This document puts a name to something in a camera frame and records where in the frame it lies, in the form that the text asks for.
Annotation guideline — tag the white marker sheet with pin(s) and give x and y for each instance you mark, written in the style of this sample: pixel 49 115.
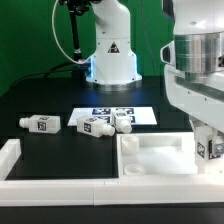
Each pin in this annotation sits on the white marker sheet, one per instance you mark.
pixel 138 115

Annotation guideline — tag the black camera stand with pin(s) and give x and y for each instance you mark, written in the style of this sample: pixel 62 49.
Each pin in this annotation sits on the black camera stand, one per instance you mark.
pixel 76 8

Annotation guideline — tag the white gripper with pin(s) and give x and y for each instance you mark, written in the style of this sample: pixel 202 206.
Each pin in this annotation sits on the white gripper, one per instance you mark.
pixel 203 102

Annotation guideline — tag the white U-shaped fence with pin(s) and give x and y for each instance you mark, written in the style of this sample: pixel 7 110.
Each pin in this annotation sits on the white U-shaped fence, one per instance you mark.
pixel 125 190

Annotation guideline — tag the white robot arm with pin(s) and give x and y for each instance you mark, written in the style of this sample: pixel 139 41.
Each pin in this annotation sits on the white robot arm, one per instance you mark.
pixel 192 51

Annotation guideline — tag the white square table top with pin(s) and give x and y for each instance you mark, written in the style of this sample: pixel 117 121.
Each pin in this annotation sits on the white square table top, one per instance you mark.
pixel 164 158

